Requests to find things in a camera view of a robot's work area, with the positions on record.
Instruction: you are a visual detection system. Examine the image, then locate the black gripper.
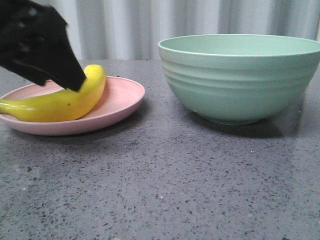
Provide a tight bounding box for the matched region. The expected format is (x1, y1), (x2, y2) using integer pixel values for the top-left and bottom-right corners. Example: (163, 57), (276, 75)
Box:
(0, 0), (86, 92)

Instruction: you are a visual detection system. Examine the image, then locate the yellow banana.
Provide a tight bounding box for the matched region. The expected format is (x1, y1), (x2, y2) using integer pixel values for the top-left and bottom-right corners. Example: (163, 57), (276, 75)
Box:
(0, 64), (106, 123)

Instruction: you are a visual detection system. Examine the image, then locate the pink plate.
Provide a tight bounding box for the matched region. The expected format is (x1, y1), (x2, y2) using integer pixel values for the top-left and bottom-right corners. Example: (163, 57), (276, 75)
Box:
(0, 76), (145, 136)

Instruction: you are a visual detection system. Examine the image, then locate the green ribbed bowl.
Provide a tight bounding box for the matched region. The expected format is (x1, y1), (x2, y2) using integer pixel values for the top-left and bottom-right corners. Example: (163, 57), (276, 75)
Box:
(158, 34), (320, 125)

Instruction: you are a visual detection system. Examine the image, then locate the white pleated curtain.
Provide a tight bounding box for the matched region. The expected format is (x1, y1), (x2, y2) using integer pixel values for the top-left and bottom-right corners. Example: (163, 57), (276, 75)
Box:
(50, 0), (320, 60)

